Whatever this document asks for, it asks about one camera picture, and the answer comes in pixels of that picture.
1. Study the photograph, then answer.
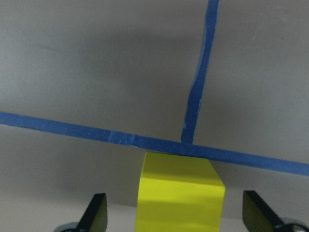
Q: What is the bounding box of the yellow cube block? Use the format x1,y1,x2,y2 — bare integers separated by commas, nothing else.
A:
135,152,225,232

